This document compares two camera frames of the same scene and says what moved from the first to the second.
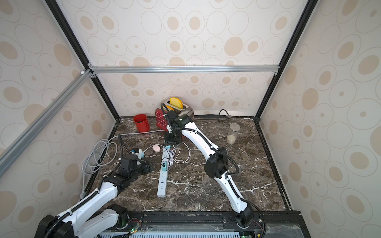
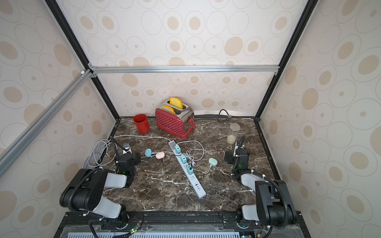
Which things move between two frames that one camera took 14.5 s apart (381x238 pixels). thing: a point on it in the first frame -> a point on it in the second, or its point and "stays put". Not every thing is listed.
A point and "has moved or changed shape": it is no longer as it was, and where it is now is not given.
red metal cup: (142, 124) stays put
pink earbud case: (156, 148) -> (160, 155)
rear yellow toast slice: (175, 101) stays put
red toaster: (160, 114) stays put
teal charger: (164, 168) -> (190, 169)
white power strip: (163, 178) -> (193, 180)
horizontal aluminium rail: (181, 68) stays put
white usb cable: (172, 152) has moved or changed shape
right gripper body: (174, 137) -> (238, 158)
